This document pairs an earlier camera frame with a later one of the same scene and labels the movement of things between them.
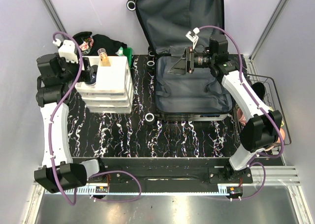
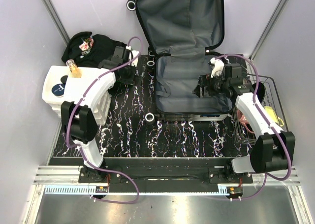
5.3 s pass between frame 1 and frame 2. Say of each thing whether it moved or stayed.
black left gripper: moved
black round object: stayed
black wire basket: stayed
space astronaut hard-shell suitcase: stayed
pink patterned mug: stayed
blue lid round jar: moved
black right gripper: moved
